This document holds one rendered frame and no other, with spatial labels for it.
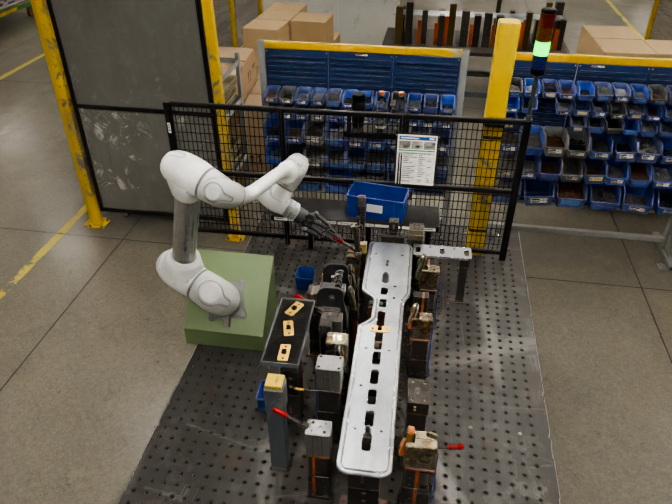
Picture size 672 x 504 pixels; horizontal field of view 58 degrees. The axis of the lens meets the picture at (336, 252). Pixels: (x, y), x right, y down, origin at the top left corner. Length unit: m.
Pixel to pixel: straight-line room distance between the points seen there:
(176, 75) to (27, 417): 2.39
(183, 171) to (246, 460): 1.14
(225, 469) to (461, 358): 1.18
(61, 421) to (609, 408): 3.12
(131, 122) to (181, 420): 2.73
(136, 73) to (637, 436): 3.92
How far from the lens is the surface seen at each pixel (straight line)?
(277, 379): 2.17
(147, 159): 4.94
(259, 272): 2.91
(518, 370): 2.95
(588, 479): 3.57
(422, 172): 3.30
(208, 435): 2.65
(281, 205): 2.80
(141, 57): 4.61
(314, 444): 2.17
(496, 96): 3.19
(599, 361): 4.20
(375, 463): 2.15
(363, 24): 9.10
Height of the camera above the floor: 2.73
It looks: 35 degrees down
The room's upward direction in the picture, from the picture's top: straight up
